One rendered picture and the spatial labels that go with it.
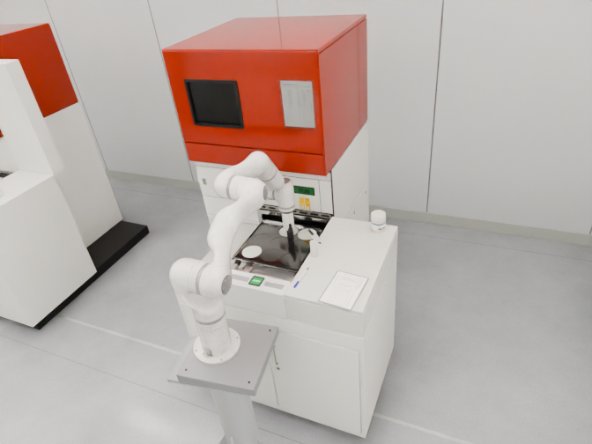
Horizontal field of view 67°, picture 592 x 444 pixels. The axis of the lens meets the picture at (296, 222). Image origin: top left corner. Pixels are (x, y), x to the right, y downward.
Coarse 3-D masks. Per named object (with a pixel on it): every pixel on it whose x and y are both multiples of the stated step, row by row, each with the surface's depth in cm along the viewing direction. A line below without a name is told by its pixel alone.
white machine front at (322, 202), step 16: (208, 176) 255; (288, 176) 233; (304, 176) 229; (320, 176) 225; (208, 192) 262; (320, 192) 230; (208, 208) 270; (320, 208) 236; (256, 224) 261; (304, 224) 248
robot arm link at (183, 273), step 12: (180, 264) 160; (192, 264) 159; (180, 276) 158; (192, 276) 157; (180, 288) 161; (192, 288) 158; (192, 300) 164; (204, 300) 166; (216, 300) 167; (204, 312) 164; (216, 312) 166; (204, 324) 167
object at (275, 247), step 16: (272, 224) 247; (256, 240) 235; (272, 240) 234; (288, 240) 232; (304, 240) 231; (240, 256) 225; (256, 256) 223; (272, 256) 222; (288, 256) 221; (304, 256) 220
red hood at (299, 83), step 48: (192, 48) 210; (240, 48) 200; (288, 48) 191; (336, 48) 204; (192, 96) 224; (240, 96) 212; (288, 96) 201; (336, 96) 214; (192, 144) 240; (240, 144) 227; (288, 144) 216; (336, 144) 224
